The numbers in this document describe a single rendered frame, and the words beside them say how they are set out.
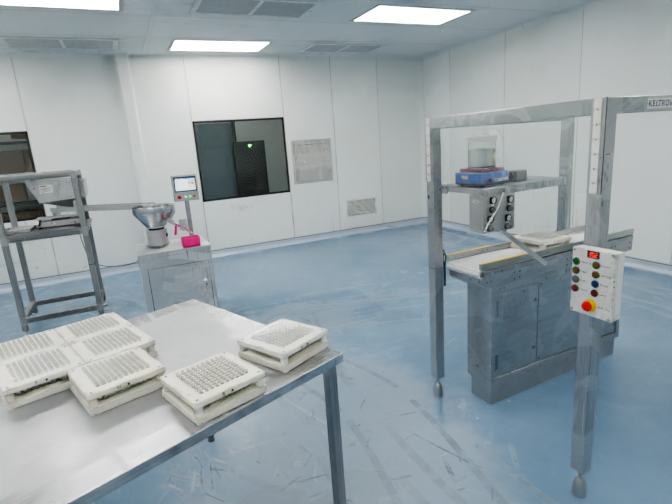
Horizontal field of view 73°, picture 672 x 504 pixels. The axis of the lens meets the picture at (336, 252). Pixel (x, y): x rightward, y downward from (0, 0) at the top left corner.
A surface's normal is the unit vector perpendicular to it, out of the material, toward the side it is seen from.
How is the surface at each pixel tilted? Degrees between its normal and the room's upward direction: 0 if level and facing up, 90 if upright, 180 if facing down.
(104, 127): 90
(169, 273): 90
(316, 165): 90
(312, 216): 90
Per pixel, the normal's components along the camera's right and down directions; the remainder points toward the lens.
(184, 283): 0.43, 0.18
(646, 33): -0.90, 0.16
